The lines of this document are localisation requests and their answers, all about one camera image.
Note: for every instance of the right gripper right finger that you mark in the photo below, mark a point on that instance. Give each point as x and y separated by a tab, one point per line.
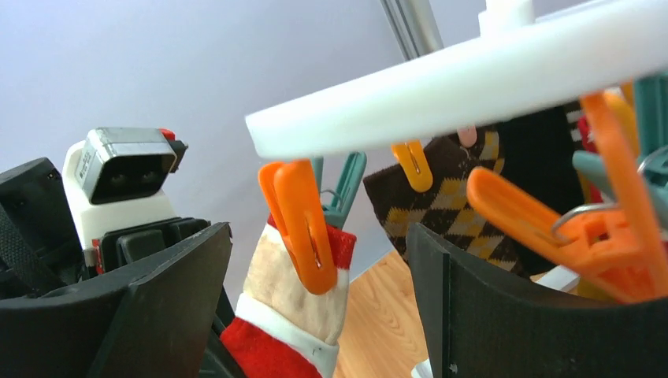
482	321

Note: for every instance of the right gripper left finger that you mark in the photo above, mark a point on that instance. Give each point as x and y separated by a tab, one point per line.
152	318

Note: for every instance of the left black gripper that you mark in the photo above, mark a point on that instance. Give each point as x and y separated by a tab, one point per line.
124	246

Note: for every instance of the red white-cuffed christmas sock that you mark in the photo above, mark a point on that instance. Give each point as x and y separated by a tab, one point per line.
280	329

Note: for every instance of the brown argyle sock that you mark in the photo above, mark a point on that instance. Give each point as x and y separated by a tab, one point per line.
444	208

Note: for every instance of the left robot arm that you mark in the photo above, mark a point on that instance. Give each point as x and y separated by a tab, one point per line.
40	248

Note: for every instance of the white round sock hanger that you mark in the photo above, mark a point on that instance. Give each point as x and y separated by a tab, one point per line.
476	82

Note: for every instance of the orange clothes peg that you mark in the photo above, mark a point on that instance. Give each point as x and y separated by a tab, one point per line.
618	248
290	190

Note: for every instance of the teal clothes peg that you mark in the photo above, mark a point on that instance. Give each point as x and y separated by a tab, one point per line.
337	210

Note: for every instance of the yellow clothes peg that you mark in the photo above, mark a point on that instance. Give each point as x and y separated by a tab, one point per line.
411	157

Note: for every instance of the white grey drying rack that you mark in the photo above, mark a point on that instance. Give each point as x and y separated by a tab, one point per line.
414	26

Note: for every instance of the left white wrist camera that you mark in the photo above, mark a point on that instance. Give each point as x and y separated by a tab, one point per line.
113	179

